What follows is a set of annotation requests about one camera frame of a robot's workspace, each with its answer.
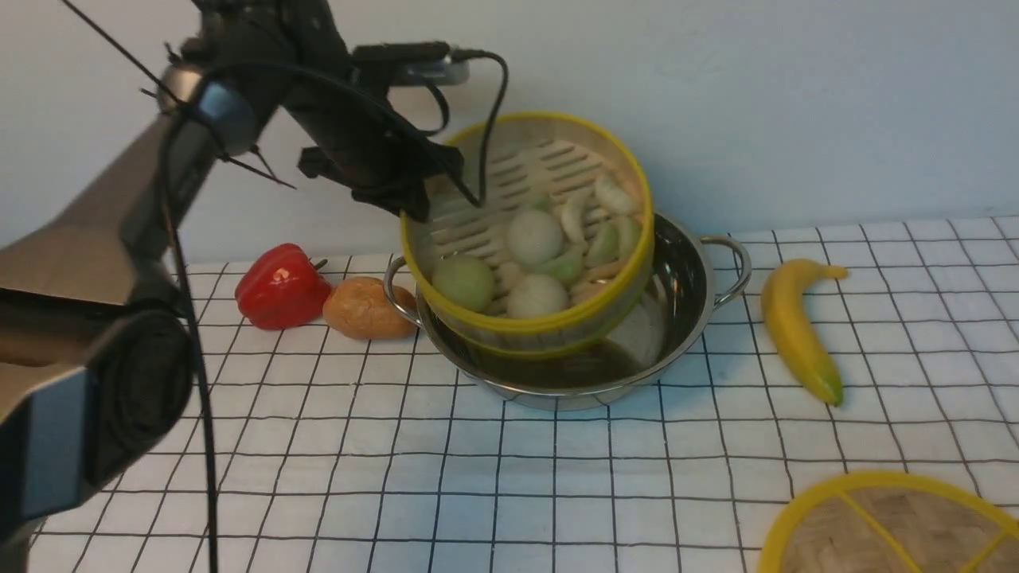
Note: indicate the green round bun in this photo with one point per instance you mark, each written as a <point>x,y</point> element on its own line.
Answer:
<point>466,281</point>

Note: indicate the yellow rimmed bamboo steamer lid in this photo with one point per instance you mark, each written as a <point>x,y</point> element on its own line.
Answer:
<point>889,522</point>

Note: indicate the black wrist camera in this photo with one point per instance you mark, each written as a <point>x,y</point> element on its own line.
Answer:
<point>413,64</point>

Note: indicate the yellow banana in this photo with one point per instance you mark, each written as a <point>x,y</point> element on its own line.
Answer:
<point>790,328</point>

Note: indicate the small white dumpling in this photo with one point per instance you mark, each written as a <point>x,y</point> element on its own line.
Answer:
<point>572,216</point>

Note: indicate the white round bun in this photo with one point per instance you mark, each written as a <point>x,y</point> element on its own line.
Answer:
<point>537,296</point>
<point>534,237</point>

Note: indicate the green white dumpling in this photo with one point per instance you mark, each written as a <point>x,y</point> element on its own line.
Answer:
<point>629,231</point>

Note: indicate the pale green dumpling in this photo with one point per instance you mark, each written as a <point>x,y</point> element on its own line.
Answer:
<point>604,247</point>

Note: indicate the stainless steel pot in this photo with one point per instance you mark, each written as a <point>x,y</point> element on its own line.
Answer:
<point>691,278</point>

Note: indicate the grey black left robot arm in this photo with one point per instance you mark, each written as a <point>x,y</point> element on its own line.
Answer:
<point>100,349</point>

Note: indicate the red bell pepper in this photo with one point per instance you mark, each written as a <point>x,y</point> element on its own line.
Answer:
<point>283,289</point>

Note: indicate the brown bread roll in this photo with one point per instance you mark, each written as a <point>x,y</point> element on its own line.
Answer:
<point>358,309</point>

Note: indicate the yellow rimmed bamboo steamer basket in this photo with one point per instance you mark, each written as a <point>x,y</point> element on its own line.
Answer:
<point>531,161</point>

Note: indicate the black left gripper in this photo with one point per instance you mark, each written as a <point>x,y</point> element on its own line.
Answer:
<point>361,143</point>

